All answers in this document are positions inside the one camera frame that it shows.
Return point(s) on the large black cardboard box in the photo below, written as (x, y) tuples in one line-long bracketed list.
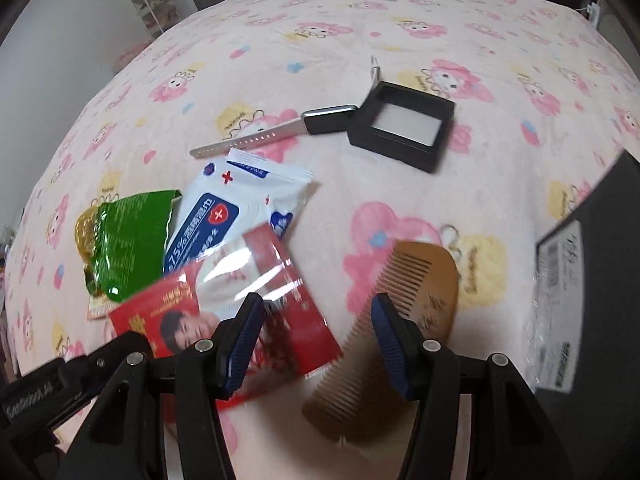
[(584, 360)]

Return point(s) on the red packet with man photo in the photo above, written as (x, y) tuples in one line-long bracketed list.
[(188, 304)]

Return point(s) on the small black display case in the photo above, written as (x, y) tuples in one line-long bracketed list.
[(403, 123)]

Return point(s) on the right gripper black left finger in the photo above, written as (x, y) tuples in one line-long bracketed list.
[(213, 369)]

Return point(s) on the white blue alcohol wipes pack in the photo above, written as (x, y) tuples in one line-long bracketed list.
[(232, 195)]

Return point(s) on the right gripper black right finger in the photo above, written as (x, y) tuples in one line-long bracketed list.
[(422, 371)]

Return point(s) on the green foil snack bag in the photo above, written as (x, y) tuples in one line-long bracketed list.
[(122, 243)]

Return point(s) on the white shelf rack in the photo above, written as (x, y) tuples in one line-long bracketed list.
[(157, 16)]

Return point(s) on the wooden brown comb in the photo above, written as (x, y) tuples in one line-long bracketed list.
[(365, 393)]

